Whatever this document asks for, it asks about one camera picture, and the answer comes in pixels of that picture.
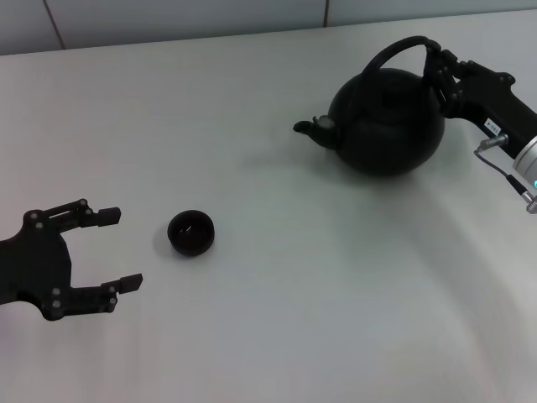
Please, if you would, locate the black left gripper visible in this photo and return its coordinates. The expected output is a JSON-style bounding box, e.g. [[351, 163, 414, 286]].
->
[[0, 197, 143, 322]]

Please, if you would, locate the black round teapot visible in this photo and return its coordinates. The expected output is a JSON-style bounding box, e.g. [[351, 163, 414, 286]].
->
[[292, 36, 446, 177]]

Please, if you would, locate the small black teacup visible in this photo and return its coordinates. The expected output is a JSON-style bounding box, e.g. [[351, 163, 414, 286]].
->
[[167, 209, 217, 256]]

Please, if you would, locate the right gripper cable with plug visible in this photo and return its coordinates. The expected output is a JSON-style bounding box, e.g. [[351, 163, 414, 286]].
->
[[473, 133, 537, 214]]

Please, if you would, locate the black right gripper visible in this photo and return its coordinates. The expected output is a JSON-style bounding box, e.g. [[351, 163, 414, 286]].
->
[[423, 39, 537, 160]]

